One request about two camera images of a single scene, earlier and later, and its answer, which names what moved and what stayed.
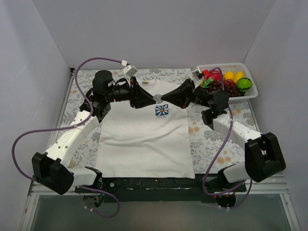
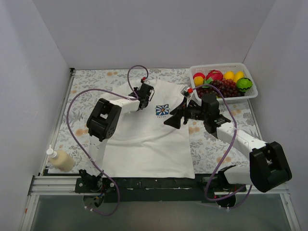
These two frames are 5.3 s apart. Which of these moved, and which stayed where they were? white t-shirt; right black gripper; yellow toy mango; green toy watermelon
Moved: right black gripper
Stayed: green toy watermelon; yellow toy mango; white t-shirt
